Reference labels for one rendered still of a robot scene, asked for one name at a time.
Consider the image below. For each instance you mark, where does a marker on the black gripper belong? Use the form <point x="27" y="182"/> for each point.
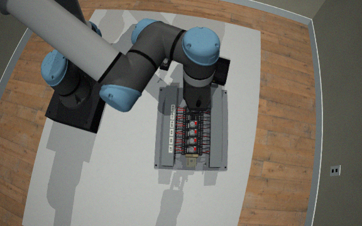
<point x="197" y="93"/>

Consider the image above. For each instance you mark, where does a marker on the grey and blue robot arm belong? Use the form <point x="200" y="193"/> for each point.
<point x="78" y="44"/>

